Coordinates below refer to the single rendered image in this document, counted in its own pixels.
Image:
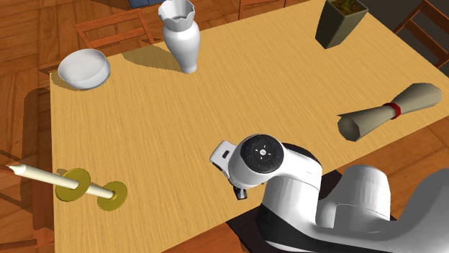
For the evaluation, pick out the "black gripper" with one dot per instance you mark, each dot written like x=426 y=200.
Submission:
x=240 y=193

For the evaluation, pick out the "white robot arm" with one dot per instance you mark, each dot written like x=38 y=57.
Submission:
x=298 y=175

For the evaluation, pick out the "light wooden table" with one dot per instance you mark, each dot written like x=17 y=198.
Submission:
x=245 y=87

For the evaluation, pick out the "beige scroll with red band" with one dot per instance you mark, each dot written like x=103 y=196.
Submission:
x=372 y=117

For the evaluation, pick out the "white vase with jagged rim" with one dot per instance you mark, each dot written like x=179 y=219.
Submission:
x=182 y=42

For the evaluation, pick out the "white candle in gold holder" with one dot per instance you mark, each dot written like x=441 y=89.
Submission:
x=72 y=184

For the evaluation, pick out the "brown wooden chair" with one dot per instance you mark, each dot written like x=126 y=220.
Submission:
x=429 y=39
x=42 y=210
x=115 y=35
x=259 y=8

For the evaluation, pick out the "dark green square plant pot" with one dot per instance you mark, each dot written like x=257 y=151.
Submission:
x=336 y=28

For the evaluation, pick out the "white bowl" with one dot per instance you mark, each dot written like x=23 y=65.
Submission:
x=84 y=70

